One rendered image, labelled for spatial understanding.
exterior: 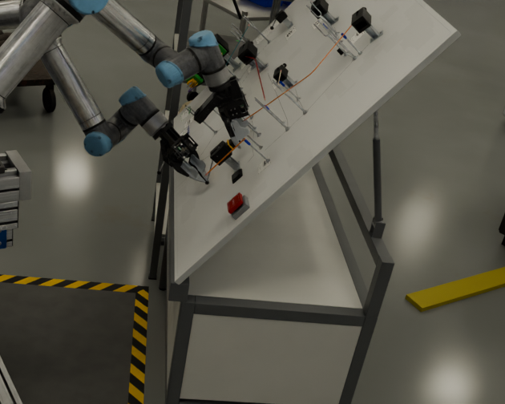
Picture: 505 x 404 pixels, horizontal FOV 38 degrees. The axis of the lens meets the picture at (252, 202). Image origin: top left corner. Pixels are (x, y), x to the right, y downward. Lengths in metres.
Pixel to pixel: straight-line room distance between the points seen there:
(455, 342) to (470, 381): 0.27
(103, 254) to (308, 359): 1.68
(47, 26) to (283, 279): 1.06
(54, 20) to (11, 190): 0.53
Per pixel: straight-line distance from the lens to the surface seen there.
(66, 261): 3.71
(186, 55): 2.10
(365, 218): 2.40
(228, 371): 2.36
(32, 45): 1.86
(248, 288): 2.28
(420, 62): 1.93
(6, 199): 2.14
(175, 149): 2.24
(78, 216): 4.07
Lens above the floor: 2.10
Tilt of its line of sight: 28 degrees down
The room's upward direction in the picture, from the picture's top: 11 degrees clockwise
